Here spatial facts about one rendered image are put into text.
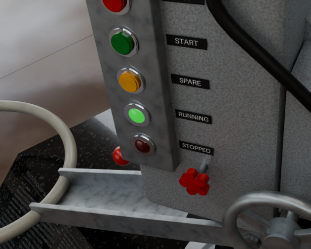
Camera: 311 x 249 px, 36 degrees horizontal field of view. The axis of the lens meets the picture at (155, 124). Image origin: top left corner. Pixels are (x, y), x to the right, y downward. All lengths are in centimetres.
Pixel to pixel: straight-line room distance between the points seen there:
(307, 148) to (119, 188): 56
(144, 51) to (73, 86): 257
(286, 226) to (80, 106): 238
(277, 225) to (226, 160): 10
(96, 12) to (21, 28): 343
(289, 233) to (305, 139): 11
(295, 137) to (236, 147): 7
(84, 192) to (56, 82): 212
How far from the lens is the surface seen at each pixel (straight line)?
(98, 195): 105
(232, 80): 52
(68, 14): 398
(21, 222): 107
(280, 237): 58
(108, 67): 56
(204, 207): 69
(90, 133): 136
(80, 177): 109
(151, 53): 52
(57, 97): 302
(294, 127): 55
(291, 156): 58
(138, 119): 58
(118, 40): 52
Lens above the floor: 168
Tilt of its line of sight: 40 degrees down
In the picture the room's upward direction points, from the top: 9 degrees counter-clockwise
